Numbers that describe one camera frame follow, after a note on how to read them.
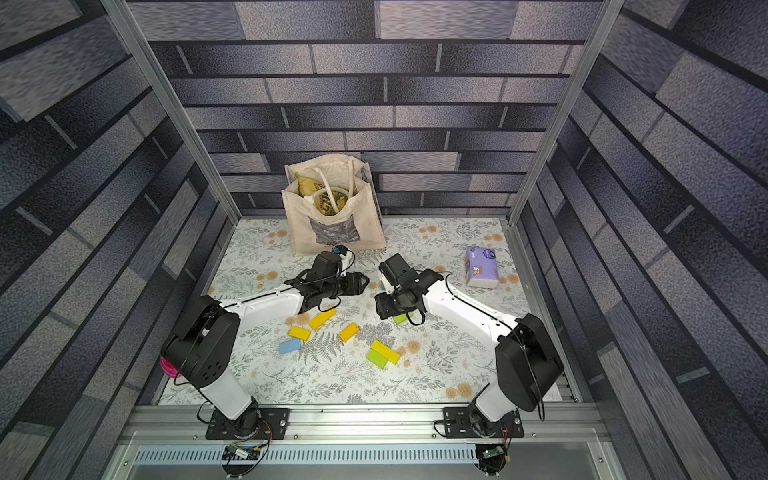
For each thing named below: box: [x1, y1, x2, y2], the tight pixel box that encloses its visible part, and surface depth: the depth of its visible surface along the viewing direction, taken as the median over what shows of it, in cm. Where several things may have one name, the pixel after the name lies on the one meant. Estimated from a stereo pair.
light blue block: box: [280, 339, 301, 354], surface depth 89 cm
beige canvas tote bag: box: [281, 154, 387, 257], surface depth 99 cm
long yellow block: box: [308, 306, 337, 331], surface depth 94 cm
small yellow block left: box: [288, 326, 312, 342], surface depth 92 cm
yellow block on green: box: [370, 340, 400, 365], surface depth 87 cm
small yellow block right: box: [338, 323, 360, 343], surface depth 92 cm
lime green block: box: [366, 347, 389, 369], surface depth 85 cm
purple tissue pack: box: [465, 247, 499, 288], surface depth 100 cm
